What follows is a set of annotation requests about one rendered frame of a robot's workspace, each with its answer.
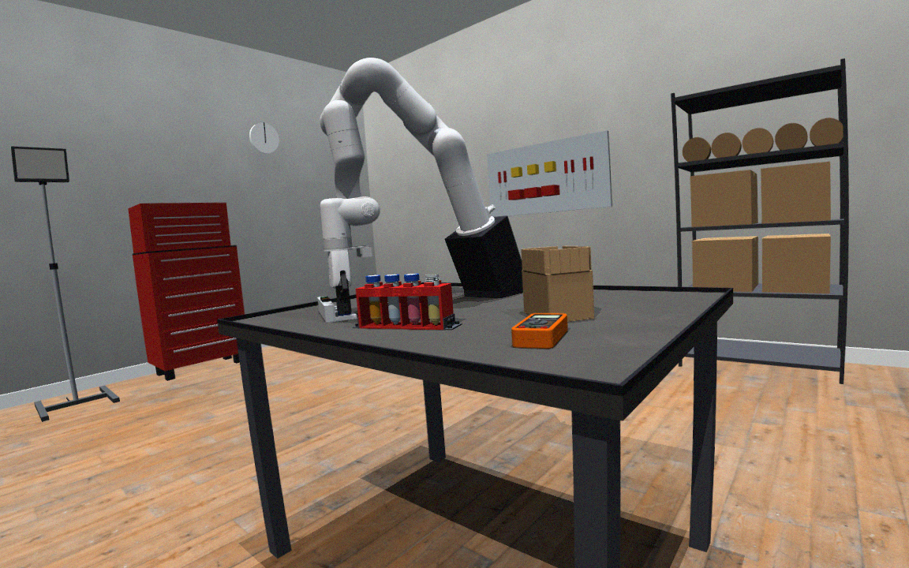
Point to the brown cardboard box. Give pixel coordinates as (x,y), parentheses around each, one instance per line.
(565,288)

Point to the orange digital multimeter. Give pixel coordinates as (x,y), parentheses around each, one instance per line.
(539,331)

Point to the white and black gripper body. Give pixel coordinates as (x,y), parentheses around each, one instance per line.
(338,260)

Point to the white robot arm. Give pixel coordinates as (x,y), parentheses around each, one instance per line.
(339,123)

